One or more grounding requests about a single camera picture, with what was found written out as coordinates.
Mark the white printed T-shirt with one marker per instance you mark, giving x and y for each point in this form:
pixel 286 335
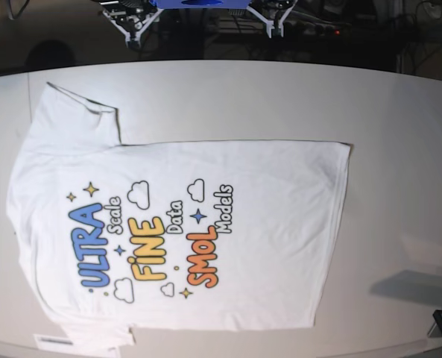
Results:
pixel 216 235

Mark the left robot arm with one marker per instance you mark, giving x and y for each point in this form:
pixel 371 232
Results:
pixel 272 14

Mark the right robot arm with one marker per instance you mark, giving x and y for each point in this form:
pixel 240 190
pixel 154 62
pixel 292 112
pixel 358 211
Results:
pixel 132 18

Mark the black power strip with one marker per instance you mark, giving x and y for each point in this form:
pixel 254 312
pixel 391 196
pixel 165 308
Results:
pixel 242 26

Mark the white paper label sheet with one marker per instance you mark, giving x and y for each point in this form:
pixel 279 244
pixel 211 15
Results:
pixel 62 345

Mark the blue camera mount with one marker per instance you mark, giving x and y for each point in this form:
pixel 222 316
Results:
pixel 199 4

